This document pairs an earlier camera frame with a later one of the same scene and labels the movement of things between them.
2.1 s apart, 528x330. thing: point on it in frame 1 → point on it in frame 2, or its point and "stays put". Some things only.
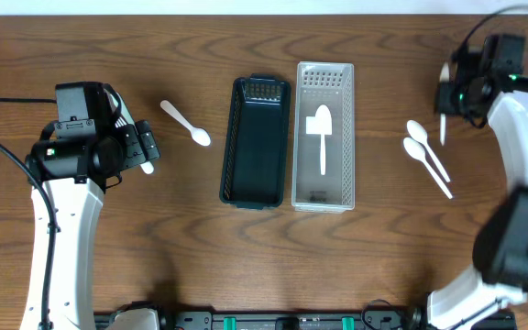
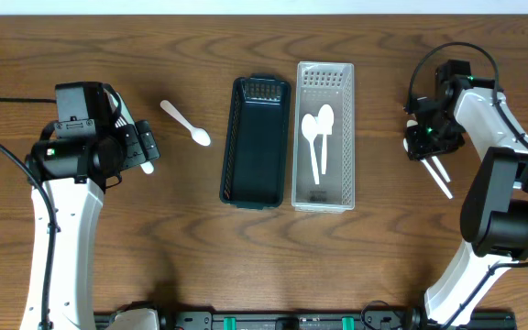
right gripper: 445,102 → 420,149
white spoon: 417,150 stays put
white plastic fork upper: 126,118 stays put
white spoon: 444,77 → 309,127
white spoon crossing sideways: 323,121 stays put
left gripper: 137,147 stays put
